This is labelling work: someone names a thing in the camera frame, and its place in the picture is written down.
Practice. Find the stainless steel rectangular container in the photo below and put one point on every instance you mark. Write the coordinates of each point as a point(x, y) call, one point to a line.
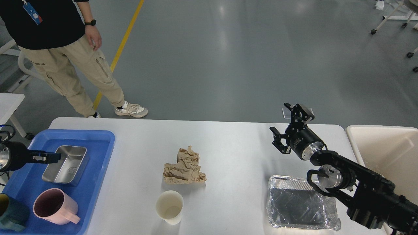
point(69, 169)

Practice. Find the white side table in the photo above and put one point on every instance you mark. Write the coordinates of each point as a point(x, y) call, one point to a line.
point(9, 102)

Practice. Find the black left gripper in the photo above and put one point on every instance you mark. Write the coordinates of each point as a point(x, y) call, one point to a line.
point(14, 155)

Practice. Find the aluminium foil tray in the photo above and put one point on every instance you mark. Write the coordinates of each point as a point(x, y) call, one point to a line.
point(293, 203)

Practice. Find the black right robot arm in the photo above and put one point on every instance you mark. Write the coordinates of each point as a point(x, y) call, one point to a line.
point(369, 197)

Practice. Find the teal mug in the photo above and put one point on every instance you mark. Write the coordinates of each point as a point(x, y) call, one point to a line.
point(13, 214)

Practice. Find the white paper cup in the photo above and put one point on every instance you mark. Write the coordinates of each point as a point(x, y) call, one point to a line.
point(169, 206)

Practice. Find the white wheeled furniture frame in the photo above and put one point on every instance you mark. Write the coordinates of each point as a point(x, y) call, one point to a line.
point(412, 6)

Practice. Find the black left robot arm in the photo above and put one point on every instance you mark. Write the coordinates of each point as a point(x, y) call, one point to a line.
point(7, 136)

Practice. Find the blue plastic tray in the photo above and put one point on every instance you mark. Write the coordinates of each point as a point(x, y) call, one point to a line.
point(26, 184)

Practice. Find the clear floor plate left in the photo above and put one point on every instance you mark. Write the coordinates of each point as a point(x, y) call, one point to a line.
point(287, 114)

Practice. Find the crumpled brown paper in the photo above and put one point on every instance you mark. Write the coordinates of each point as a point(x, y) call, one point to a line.
point(186, 170)

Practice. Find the pink ribbed mug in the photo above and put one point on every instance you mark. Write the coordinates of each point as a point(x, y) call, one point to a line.
point(55, 206)

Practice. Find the beige plastic bin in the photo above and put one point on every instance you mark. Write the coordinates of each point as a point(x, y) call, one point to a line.
point(391, 151)

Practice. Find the person in black shirt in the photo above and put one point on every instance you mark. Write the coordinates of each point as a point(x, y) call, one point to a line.
point(59, 35)

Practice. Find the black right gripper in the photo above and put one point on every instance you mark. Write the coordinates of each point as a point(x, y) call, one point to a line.
point(299, 137)

